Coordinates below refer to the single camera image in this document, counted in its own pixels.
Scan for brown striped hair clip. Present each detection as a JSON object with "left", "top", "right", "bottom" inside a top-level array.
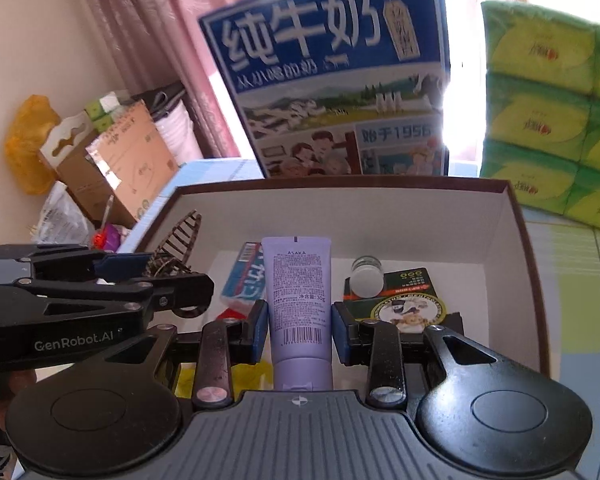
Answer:
[{"left": 142, "top": 209, "right": 207, "bottom": 319}]

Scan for yellow snack packet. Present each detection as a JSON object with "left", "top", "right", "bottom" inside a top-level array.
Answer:
[{"left": 175, "top": 361, "right": 274, "bottom": 398}]

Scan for purple cream tube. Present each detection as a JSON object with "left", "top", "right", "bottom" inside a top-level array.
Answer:
[{"left": 261, "top": 236, "right": 332, "bottom": 391}]

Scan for purple box with red item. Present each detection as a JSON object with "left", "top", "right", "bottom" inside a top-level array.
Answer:
[{"left": 91, "top": 223, "right": 125, "bottom": 252}]

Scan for red snack packet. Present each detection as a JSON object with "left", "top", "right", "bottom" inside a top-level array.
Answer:
[{"left": 216, "top": 308, "right": 246, "bottom": 320}]

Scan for green round-label card packet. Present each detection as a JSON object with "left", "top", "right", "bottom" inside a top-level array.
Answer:
[{"left": 342, "top": 268, "right": 448, "bottom": 334}]

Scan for blue white tissue packet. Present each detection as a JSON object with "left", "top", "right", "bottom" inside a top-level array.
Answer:
[{"left": 221, "top": 242, "right": 266, "bottom": 316}]

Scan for small white lidded jar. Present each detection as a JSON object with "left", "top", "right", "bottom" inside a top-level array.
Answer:
[{"left": 349, "top": 256, "right": 385, "bottom": 298}]

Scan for clear plastic bag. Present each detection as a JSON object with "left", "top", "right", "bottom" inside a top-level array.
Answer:
[{"left": 31, "top": 181, "right": 95, "bottom": 245}]

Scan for black shaver box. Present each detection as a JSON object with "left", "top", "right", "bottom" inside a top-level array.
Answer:
[{"left": 441, "top": 312, "right": 464, "bottom": 335}]

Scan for brown cardboard carton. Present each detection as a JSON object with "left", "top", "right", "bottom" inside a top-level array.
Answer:
[{"left": 40, "top": 102, "right": 178, "bottom": 229}]

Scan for brown open cardboard box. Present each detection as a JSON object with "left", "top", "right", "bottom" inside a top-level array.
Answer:
[{"left": 124, "top": 176, "right": 550, "bottom": 373}]

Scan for white stacked buckets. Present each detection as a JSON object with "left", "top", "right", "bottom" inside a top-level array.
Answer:
[{"left": 156, "top": 101, "right": 204, "bottom": 167}]

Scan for yellow plastic bag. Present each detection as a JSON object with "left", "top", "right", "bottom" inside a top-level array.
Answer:
[{"left": 4, "top": 94, "right": 61, "bottom": 195}]

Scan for pink patterned curtain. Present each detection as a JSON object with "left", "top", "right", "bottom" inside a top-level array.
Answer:
[{"left": 86, "top": 0, "right": 252, "bottom": 157}]

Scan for blue milk carton box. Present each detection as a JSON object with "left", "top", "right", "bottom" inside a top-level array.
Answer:
[{"left": 199, "top": 0, "right": 450, "bottom": 178}]

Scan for green tissue pack bundle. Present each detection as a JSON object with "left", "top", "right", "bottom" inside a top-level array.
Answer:
[{"left": 480, "top": 1, "right": 600, "bottom": 229}]

